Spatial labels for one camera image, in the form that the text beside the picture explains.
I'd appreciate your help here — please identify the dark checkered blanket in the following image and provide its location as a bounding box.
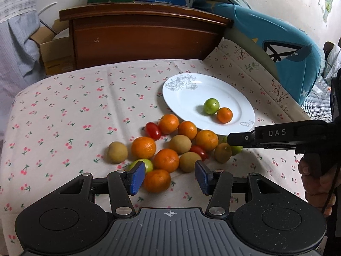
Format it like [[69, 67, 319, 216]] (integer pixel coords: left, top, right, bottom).
[[304, 76, 333, 118]]

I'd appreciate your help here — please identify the black cable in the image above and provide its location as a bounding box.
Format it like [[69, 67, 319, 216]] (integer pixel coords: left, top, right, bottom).
[[321, 165, 340, 218]]

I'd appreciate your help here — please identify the light blue striped cloth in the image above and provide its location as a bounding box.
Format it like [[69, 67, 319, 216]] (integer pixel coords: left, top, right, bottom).
[[0, 13, 48, 139]]

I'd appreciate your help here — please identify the small brown pear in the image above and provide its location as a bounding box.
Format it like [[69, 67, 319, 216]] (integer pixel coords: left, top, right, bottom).
[[214, 143, 232, 164], [107, 142, 129, 164], [169, 135, 192, 155], [179, 152, 202, 173]]

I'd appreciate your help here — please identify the plaid grey curtain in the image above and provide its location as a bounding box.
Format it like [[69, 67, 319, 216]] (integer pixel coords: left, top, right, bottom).
[[0, 0, 40, 24]]

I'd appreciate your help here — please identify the red cherry tomato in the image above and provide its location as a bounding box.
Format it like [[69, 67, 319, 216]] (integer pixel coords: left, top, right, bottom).
[[145, 122, 162, 140], [190, 145, 209, 161]]

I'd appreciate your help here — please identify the orange mandarin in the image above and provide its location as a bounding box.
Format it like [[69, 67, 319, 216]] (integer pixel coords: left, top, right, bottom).
[[178, 121, 198, 140], [143, 169, 171, 194], [131, 137, 157, 159], [217, 107, 233, 124], [195, 129, 219, 152], [154, 148, 180, 173], [158, 114, 180, 135]]

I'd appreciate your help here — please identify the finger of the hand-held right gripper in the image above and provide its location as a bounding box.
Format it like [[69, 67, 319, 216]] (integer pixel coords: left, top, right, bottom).
[[228, 129, 257, 147]]

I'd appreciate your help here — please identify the pale cushion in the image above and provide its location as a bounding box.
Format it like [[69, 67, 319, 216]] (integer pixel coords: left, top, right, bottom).
[[321, 41, 341, 78]]

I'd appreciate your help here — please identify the white plate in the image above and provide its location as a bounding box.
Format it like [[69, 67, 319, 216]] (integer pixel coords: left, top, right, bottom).
[[162, 73, 256, 136]]

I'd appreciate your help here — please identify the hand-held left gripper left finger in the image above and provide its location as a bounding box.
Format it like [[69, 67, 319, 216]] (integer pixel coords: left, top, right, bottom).
[[57, 161, 146, 218]]

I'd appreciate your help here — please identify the cherry print bed sheet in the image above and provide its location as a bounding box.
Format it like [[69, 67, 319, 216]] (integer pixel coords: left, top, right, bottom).
[[0, 59, 328, 256]]

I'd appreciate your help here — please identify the person's right hand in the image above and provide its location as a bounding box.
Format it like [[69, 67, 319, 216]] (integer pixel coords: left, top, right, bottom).
[[298, 155, 341, 214]]

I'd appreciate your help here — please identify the green round fruit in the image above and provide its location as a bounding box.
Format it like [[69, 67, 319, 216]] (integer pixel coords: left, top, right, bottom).
[[129, 159, 154, 174], [222, 136, 243, 156], [204, 98, 220, 115]]

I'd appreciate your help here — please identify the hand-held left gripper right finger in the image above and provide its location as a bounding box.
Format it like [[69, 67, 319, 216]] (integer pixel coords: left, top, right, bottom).
[[195, 160, 283, 217]]

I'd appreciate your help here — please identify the green wall sticker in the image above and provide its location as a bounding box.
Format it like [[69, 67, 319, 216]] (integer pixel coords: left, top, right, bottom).
[[321, 0, 335, 27]]

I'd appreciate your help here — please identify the branch print bed sheet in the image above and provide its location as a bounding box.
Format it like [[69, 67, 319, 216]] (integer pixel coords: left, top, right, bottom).
[[204, 37, 311, 118]]

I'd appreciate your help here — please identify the brown cardboard box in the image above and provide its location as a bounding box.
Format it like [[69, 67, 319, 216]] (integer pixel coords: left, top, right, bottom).
[[29, 19, 75, 76]]

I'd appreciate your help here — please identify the wooden headboard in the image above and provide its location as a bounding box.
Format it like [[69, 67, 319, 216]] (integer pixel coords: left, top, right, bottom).
[[59, 3, 232, 70]]

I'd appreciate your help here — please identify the blue printed quilt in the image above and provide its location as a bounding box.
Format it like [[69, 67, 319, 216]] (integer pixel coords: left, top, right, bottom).
[[193, 0, 321, 106]]

